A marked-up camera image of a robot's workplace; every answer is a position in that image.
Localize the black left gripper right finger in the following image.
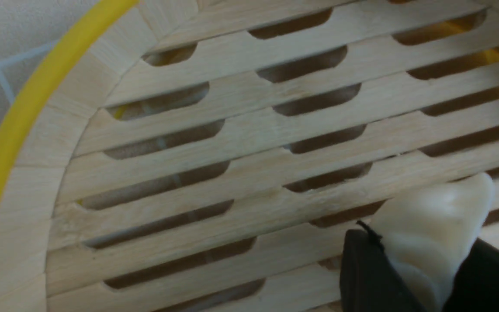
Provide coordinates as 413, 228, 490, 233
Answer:
443, 239, 499, 312

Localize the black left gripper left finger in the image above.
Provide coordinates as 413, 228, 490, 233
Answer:
339, 221, 425, 312

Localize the white dumpling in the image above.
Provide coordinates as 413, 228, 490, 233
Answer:
369, 172, 496, 312

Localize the peach checkered tablecloth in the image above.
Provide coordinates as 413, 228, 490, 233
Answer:
0, 0, 95, 123

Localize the bamboo steamer tray yellow rim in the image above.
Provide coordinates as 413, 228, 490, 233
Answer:
0, 0, 499, 312

